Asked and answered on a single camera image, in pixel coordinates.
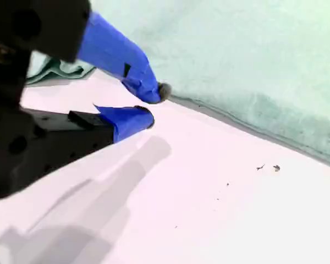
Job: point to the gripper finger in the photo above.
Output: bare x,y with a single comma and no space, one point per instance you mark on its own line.
126,121
112,52

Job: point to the pale green T-shirt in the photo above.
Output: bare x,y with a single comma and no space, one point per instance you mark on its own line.
236,55

